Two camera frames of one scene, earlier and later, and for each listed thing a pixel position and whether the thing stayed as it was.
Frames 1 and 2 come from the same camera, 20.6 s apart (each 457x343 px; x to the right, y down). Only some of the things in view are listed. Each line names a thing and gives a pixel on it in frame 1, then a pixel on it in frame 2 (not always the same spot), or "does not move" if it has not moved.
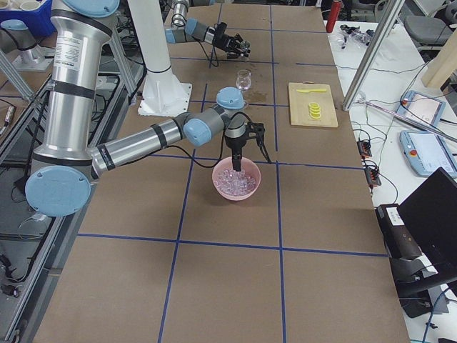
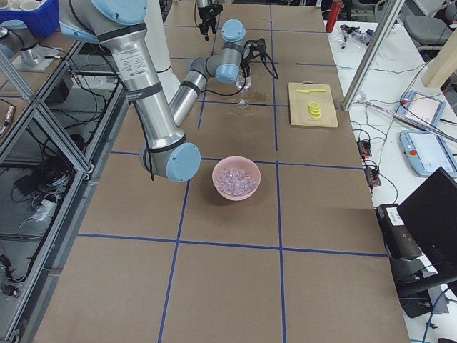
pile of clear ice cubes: [234, 183] does not move
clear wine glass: [243, 81] does not move
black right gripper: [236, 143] → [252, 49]
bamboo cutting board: [299, 105] does not move
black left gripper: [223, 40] → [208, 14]
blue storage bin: [38, 21] does not move
